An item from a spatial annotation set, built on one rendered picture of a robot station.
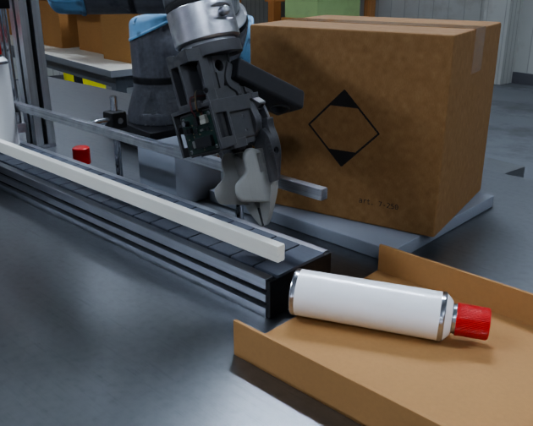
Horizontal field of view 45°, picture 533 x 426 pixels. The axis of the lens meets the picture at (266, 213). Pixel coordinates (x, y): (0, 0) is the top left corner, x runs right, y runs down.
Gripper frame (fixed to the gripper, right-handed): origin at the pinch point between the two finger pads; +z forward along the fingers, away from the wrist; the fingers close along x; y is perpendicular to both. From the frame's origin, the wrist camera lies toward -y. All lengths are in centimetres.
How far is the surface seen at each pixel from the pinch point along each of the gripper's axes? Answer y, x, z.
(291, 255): -0.4, 1.8, 5.5
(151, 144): -2.6, -22.6, -11.8
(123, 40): -126, -199, -68
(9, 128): 0, -61, -22
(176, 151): -2.7, -17.4, -9.8
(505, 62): -641, -256, -23
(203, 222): 4.6, -6.3, -0.6
